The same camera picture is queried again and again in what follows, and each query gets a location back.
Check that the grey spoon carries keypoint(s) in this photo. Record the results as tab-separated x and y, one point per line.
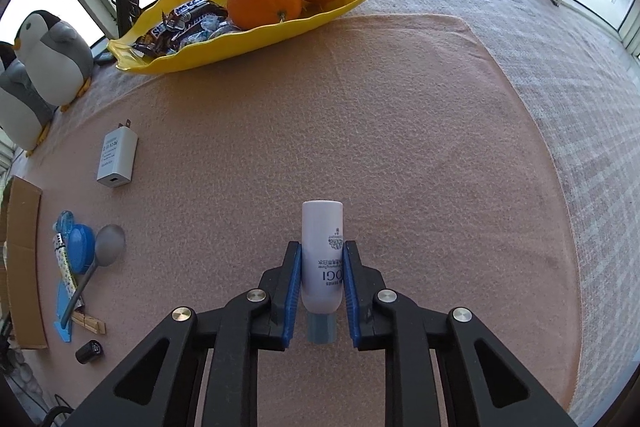
110	244

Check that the small grey penguin plush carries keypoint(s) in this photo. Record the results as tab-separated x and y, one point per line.
50	52

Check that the white plastic bottle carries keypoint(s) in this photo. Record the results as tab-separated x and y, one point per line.
322	247

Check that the cardboard box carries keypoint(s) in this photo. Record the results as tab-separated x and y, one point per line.
25	257

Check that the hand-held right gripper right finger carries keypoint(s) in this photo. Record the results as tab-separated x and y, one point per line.
350	292

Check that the clear blue round cap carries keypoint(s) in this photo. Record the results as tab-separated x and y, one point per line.
64	221

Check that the blue wrapped candy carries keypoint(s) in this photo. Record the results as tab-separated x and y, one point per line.
214	27
192	40

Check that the light blue plastic piece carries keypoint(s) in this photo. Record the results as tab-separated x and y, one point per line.
62	312

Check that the dark wrapped chocolate bar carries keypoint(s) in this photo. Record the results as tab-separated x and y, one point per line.
192	13
150	42

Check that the beige felt mat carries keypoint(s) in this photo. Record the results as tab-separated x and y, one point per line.
350	132

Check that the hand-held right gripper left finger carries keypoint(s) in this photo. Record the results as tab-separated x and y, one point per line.
291	287

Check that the wooden clothespin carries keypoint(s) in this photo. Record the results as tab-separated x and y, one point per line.
87	322

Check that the small black cylinder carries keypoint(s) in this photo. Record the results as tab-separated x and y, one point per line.
89	351

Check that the white USB charger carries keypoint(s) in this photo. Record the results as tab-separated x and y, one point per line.
117	154

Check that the white patterned lighter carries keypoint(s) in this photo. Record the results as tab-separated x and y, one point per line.
64	263

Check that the grey checked cloth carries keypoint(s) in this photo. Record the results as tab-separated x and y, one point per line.
550	57

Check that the yellow leaf-shaped tray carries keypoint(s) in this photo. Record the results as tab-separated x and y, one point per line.
240	47

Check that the blue round lid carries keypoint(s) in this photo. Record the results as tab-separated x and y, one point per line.
81	249

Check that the large grey penguin plush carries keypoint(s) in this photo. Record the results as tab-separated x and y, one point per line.
17	102

